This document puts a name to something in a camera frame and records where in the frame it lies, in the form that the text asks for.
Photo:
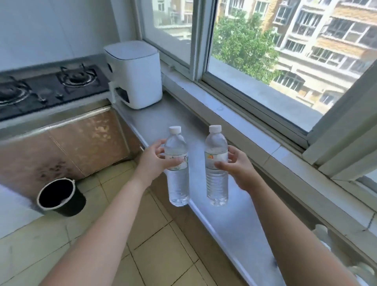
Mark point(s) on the person's right hand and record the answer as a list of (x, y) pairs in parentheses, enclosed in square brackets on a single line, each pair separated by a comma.
[(240, 171)]

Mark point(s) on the white countertop appliance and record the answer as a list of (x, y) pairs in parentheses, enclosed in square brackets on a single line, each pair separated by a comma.
[(138, 73)]

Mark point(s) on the clear water bottle green label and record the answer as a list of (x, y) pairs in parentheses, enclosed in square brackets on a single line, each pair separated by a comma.
[(178, 188)]

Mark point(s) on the person's left hand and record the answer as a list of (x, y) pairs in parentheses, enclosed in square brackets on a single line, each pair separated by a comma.
[(148, 165)]

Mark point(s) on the white sliding window frame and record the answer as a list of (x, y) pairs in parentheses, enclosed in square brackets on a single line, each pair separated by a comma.
[(203, 44)]

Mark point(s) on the brown kitchen cabinet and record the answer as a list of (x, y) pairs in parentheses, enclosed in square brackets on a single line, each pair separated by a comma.
[(76, 141)]

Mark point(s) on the black stove burner grate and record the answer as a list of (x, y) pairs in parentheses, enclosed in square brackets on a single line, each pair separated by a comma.
[(77, 77), (11, 91)]

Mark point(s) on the person's left thumb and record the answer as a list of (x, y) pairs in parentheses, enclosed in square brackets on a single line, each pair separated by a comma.
[(160, 155)]

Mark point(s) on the green tree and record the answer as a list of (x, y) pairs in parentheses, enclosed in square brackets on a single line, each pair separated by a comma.
[(244, 47)]

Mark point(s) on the black bucket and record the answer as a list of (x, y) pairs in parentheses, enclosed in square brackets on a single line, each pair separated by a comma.
[(66, 203)]

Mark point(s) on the person's right forearm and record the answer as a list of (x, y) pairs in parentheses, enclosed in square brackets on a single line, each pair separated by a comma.
[(294, 235)]

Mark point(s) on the black gas stove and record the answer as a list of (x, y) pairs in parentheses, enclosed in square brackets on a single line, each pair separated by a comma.
[(35, 97)]

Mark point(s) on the person's right thumb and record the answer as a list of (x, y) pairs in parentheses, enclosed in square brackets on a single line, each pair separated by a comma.
[(221, 165)]

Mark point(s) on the black stove knob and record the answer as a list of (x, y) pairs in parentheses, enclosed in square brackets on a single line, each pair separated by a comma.
[(59, 95), (41, 99)]

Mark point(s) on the person's left forearm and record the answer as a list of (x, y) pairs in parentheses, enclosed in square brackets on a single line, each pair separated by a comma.
[(100, 232)]

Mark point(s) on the clear water bottle orange label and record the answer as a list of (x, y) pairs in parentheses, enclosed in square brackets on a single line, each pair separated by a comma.
[(217, 185)]

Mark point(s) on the beige apartment building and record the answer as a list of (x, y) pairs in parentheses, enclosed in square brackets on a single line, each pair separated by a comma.
[(324, 44)]

